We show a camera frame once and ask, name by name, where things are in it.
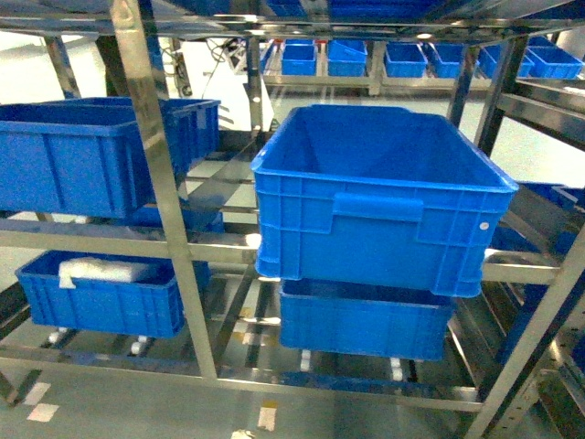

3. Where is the steel shelf rack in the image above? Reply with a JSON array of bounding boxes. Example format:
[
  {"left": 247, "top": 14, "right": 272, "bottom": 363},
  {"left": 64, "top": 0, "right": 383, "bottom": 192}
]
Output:
[{"left": 1, "top": 1, "right": 584, "bottom": 438}]

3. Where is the blue crate lower left shelf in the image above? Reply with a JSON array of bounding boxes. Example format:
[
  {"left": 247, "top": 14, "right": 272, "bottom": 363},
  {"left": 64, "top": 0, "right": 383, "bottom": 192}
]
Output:
[{"left": 16, "top": 251, "right": 186, "bottom": 338}]

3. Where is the blue crate shelf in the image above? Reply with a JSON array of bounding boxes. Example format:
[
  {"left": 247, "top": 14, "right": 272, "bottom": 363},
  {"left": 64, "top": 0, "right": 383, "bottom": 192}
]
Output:
[
  {"left": 1, "top": 97, "right": 220, "bottom": 219},
  {"left": 16, "top": 251, "right": 186, "bottom": 338}
]

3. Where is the blue crate upper left shelf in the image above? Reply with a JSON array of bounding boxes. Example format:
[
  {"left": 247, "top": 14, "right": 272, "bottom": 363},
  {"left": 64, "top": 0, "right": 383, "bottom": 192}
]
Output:
[{"left": 1, "top": 97, "right": 220, "bottom": 219}]

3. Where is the large blue crate front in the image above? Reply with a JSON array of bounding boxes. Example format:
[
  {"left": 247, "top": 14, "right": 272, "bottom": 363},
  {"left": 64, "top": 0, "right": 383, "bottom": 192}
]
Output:
[{"left": 251, "top": 104, "right": 518, "bottom": 297}]

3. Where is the blue crate under front crate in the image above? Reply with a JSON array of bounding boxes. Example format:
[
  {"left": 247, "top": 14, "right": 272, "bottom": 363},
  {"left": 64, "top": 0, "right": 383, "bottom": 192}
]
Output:
[{"left": 280, "top": 279, "right": 456, "bottom": 361}]

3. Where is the white foam piece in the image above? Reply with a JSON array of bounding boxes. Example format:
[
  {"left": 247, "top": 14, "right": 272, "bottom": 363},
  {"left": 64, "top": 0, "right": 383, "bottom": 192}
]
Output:
[{"left": 58, "top": 257, "right": 165, "bottom": 289}]

